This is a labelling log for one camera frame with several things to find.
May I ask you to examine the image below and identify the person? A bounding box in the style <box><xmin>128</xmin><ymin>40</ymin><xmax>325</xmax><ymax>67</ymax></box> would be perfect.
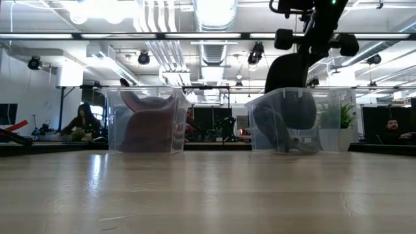
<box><xmin>60</xmin><ymin>102</ymin><xmax>102</xmax><ymax>140</ymax></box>
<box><xmin>376</xmin><ymin>118</ymin><xmax>416</xmax><ymax>146</ymax></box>

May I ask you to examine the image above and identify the black overhead light bar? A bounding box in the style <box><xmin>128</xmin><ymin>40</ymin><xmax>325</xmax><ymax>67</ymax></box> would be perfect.
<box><xmin>0</xmin><ymin>31</ymin><xmax>416</xmax><ymax>41</ymax></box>

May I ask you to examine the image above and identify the silver ventilation duct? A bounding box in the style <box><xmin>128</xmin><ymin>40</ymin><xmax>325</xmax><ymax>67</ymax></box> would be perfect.
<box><xmin>193</xmin><ymin>0</ymin><xmax>239</xmax><ymax>66</ymax></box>

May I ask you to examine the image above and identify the small green plant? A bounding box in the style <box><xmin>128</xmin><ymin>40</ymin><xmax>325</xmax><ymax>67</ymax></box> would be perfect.
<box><xmin>71</xmin><ymin>128</ymin><xmax>87</xmax><ymax>142</ymax></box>

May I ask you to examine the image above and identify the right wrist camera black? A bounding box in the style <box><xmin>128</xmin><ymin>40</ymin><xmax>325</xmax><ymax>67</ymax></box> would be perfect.
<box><xmin>268</xmin><ymin>0</ymin><xmax>315</xmax><ymax>16</ymax></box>

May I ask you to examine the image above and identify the red cap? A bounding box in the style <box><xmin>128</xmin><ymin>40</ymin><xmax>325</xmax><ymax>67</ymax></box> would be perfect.
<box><xmin>118</xmin><ymin>77</ymin><xmax>178</xmax><ymax>153</ymax></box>

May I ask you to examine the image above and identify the clear plastic bin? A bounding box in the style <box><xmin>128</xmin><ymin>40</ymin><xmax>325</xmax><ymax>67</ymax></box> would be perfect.
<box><xmin>104</xmin><ymin>86</ymin><xmax>191</xmax><ymax>155</ymax></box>
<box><xmin>245</xmin><ymin>86</ymin><xmax>358</xmax><ymax>155</ymax></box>

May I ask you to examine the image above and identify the green potted plant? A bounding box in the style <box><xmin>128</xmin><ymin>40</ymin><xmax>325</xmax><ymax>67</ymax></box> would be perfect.
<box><xmin>320</xmin><ymin>103</ymin><xmax>358</xmax><ymax>129</ymax></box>

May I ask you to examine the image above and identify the dark cap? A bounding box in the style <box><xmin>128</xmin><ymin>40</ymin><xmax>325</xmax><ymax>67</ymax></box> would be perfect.
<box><xmin>252</xmin><ymin>53</ymin><xmax>323</xmax><ymax>155</ymax></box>

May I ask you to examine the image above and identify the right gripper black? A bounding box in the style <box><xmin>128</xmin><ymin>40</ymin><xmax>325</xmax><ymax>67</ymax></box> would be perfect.
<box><xmin>274</xmin><ymin>19</ymin><xmax>360</xmax><ymax>71</ymax></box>

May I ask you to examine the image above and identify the black ceiling spotlight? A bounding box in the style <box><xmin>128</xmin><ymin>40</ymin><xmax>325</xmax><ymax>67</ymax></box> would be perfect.
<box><xmin>137</xmin><ymin>50</ymin><xmax>151</xmax><ymax>66</ymax></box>
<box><xmin>27</xmin><ymin>55</ymin><xmax>43</xmax><ymax>71</ymax></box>
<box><xmin>247</xmin><ymin>41</ymin><xmax>265</xmax><ymax>66</ymax></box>
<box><xmin>366</xmin><ymin>53</ymin><xmax>383</xmax><ymax>66</ymax></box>

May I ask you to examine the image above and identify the white plant pot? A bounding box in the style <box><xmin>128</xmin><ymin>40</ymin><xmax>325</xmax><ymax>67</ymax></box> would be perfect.
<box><xmin>320</xmin><ymin>127</ymin><xmax>357</xmax><ymax>152</ymax></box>

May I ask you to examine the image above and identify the red strip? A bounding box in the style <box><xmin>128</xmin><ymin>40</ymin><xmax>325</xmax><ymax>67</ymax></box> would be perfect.
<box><xmin>5</xmin><ymin>119</ymin><xmax>29</xmax><ymax>133</ymax></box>

